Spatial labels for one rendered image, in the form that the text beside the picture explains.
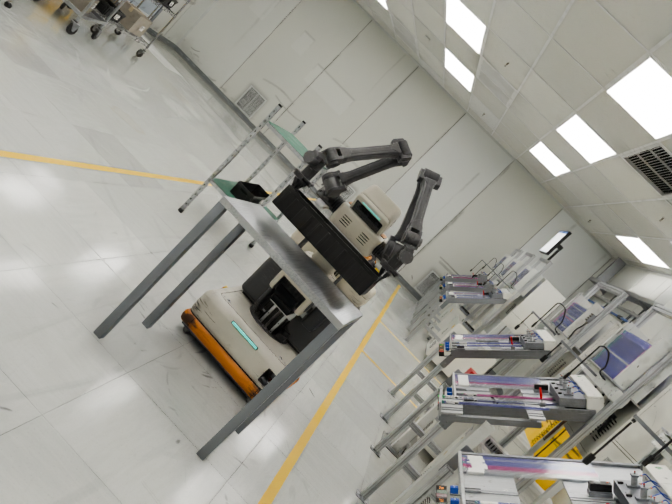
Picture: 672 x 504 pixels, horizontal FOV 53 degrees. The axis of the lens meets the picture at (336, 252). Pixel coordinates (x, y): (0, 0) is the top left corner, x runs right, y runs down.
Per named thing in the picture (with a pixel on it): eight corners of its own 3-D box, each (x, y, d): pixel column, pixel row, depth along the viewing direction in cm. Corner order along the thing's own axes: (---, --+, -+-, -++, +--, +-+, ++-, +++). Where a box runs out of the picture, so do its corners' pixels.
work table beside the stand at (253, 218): (145, 321, 325) (259, 204, 313) (241, 432, 314) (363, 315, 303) (92, 331, 281) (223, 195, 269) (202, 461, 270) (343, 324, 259)
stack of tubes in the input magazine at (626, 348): (612, 379, 347) (653, 344, 343) (591, 359, 397) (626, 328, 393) (630, 397, 346) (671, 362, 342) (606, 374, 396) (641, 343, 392)
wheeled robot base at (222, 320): (223, 308, 410) (251, 279, 407) (293, 386, 401) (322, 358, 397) (174, 318, 345) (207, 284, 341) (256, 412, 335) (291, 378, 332)
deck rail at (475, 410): (454, 414, 356) (454, 402, 356) (454, 413, 358) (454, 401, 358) (595, 422, 345) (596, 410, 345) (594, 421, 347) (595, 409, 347)
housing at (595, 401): (586, 423, 348) (587, 395, 347) (568, 398, 396) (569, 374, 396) (603, 424, 347) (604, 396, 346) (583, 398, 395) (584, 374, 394)
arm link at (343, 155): (409, 162, 321) (401, 143, 325) (414, 156, 316) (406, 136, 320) (328, 170, 302) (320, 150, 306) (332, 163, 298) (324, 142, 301)
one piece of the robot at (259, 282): (238, 299, 400) (337, 199, 388) (300, 367, 392) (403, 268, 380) (217, 302, 368) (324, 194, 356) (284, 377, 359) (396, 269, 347)
